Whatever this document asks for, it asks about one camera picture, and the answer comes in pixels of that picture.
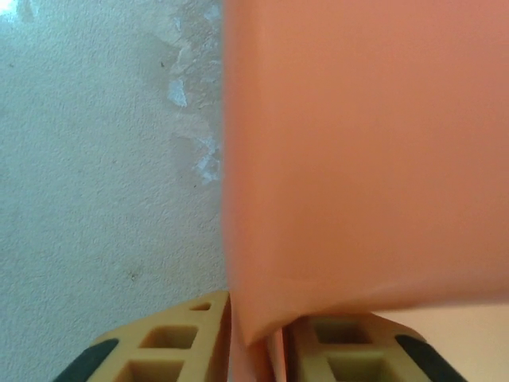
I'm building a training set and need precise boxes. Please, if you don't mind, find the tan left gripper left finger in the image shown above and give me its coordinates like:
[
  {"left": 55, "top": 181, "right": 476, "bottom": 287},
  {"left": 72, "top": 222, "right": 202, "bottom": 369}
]
[{"left": 53, "top": 290, "right": 232, "bottom": 382}]

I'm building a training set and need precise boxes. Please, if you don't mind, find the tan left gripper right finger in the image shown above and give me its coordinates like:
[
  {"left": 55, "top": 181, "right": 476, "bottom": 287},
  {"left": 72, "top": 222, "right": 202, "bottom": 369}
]
[{"left": 284, "top": 312, "right": 468, "bottom": 382}]

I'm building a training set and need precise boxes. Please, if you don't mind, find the orange wrapping paper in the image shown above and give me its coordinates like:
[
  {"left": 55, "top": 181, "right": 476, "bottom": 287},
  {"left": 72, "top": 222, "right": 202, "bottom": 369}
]
[{"left": 220, "top": 0, "right": 509, "bottom": 382}]

